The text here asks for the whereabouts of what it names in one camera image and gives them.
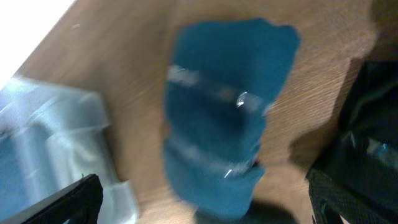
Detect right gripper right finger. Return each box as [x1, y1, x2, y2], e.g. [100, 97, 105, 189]
[307, 169, 397, 224]

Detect teal shirt bundle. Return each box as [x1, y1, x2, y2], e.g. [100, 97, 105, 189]
[163, 18, 300, 220]

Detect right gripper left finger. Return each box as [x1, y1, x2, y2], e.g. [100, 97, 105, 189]
[1, 174, 103, 224]

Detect clear plastic storage container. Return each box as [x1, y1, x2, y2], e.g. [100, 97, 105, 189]
[1, 77, 139, 223]

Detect black bundle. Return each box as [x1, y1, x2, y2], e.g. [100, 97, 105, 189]
[194, 200, 298, 224]
[309, 61, 397, 212]

